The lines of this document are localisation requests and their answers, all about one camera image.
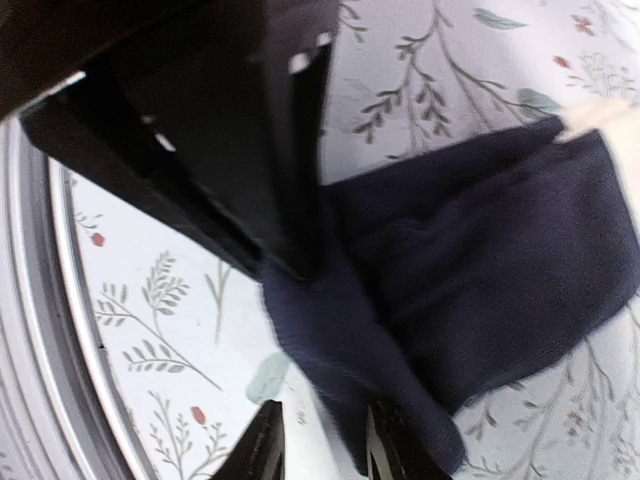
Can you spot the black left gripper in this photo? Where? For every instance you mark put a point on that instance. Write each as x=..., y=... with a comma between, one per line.
x=92, y=129

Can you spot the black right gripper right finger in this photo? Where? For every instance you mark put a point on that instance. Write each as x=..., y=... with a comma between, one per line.
x=393, y=452

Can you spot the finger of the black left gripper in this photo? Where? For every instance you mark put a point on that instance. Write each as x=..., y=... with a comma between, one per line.
x=242, y=110

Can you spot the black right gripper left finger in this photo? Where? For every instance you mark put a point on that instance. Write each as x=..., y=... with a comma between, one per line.
x=260, y=452

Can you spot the navy blue underwear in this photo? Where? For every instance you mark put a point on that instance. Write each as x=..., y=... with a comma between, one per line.
x=464, y=270

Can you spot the floral patterned table mat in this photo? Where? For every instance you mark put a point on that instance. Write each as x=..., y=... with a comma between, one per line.
x=187, y=346

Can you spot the front aluminium rail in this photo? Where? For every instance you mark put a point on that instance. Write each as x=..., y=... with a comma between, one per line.
x=61, y=416

